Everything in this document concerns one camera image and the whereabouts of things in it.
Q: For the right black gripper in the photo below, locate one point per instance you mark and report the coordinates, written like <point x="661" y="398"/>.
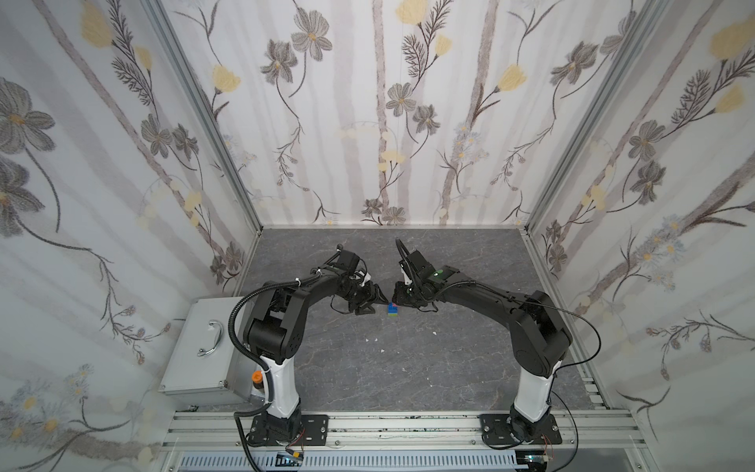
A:
<point x="407" y="294"/>

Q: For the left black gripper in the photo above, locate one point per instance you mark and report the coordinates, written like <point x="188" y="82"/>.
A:
<point x="363" y="295"/>

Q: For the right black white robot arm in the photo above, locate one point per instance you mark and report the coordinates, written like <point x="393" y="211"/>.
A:
<point x="537" y="332"/>

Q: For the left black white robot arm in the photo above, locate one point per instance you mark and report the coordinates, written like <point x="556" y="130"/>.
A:
<point x="274" y="330"/>

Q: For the grey metal control box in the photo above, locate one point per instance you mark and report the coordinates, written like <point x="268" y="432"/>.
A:
<point x="205" y="368"/>

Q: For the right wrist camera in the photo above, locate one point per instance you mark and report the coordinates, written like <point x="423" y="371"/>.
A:
<point x="420" y="266"/>

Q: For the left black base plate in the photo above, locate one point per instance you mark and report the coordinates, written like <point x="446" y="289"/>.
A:
<point x="307" y="429"/>

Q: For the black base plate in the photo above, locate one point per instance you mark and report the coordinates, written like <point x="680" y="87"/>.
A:
<point x="307" y="429"/>
<point x="504" y="429"/>

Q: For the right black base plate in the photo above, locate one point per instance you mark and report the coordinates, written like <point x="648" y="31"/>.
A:
<point x="504" y="429"/>

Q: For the white slotted cable duct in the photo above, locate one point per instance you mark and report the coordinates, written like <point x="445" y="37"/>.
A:
<point x="370" y="460"/>

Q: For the aluminium mounting rail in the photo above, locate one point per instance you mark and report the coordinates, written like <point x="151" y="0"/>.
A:
<point x="455" y="430"/>

